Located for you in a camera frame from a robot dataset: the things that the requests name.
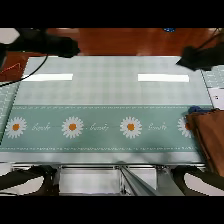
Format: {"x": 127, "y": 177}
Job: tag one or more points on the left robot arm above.
{"x": 30, "y": 41}

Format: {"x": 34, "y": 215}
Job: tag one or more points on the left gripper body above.
{"x": 68, "y": 46}

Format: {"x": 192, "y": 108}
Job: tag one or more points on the silver frame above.
{"x": 140, "y": 187}

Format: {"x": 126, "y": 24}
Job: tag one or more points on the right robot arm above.
{"x": 215, "y": 53}

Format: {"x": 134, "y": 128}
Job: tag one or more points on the brown T-shirt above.
{"x": 210, "y": 140}

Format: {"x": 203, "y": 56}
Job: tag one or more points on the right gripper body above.
{"x": 191, "y": 58}

